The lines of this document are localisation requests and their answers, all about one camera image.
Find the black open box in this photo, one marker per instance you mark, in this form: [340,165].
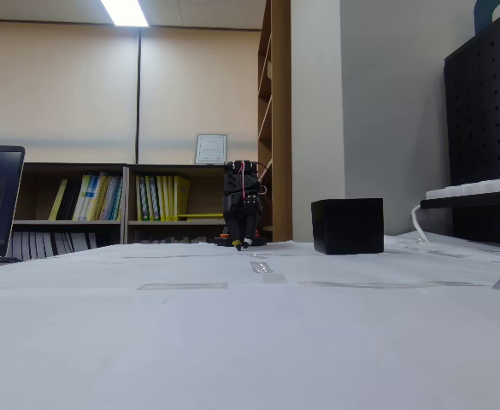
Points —
[348,226]

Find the black pegboard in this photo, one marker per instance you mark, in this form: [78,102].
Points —
[480,107]

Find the ceiling light panel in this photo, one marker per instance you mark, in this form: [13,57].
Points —
[125,12]

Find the black book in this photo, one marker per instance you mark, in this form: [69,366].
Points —
[70,200]

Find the tall wooden bookshelf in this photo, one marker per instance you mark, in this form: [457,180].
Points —
[280,128]

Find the dark vertical pole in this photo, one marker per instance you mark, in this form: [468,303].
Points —
[138,94]

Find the flat yellow folder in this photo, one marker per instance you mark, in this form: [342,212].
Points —
[200,214]

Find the white paper table cover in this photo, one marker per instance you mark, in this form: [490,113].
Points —
[249,341]

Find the white blue binder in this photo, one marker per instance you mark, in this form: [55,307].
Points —
[113,198]

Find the yellow green binder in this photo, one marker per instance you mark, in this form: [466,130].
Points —
[140,198]
[150,198]

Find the beige roller blind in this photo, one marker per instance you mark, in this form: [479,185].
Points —
[198,85]
[53,85]

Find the framed white certificate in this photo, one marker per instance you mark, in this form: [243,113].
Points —
[211,149]

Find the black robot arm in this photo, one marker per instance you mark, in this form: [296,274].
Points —
[234,177]

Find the white blue book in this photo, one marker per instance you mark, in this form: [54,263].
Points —
[83,196]

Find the thin yellow book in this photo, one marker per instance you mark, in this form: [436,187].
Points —
[58,200]

